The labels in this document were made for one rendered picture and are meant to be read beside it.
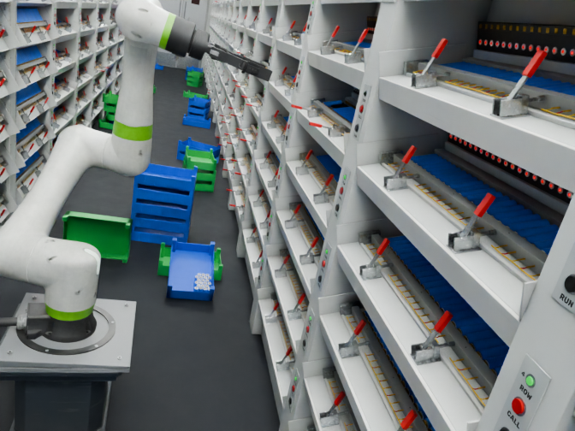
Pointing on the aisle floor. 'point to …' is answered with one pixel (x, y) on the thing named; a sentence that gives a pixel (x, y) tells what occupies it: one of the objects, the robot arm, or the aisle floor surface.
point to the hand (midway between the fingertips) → (263, 71)
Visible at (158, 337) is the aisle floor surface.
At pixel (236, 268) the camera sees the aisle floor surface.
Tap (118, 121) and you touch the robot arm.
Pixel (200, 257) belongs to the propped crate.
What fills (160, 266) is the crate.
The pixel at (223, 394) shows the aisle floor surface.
